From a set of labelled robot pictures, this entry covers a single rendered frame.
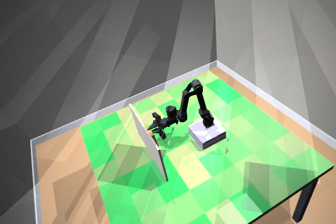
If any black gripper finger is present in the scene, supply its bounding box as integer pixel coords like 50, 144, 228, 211
151, 128, 160, 134
147, 120, 157, 130

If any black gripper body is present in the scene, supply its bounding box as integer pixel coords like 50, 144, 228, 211
152, 112, 171, 140

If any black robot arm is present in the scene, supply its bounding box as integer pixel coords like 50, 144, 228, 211
166, 79, 215, 128

